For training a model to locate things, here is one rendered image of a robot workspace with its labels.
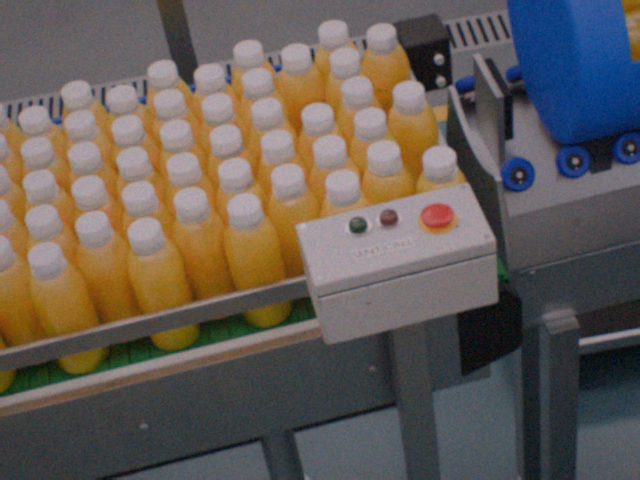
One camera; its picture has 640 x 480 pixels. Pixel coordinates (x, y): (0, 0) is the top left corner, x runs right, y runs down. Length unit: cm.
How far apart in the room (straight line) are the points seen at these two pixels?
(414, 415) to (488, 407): 103
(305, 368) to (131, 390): 22
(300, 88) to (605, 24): 42
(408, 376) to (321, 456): 105
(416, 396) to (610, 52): 47
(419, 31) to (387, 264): 57
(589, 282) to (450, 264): 50
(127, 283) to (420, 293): 37
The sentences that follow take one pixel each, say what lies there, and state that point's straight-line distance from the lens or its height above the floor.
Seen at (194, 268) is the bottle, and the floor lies 99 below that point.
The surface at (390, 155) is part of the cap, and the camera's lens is 147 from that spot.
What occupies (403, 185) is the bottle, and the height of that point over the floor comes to 104.
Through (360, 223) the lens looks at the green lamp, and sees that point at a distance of 135.
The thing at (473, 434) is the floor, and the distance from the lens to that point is 253.
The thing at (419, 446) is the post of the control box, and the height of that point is 74.
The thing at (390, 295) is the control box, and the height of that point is 106.
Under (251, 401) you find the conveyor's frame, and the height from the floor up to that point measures 81.
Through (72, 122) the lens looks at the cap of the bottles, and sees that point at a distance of 163.
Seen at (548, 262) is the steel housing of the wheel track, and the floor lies 83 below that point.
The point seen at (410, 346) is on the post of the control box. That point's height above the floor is 93.
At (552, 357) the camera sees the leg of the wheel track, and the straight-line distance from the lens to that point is 191.
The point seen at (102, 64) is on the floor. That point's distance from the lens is 369.
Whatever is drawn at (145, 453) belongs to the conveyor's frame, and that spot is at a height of 76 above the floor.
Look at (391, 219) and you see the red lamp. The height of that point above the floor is 111.
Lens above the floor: 203
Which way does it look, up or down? 44 degrees down
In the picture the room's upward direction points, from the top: 10 degrees counter-clockwise
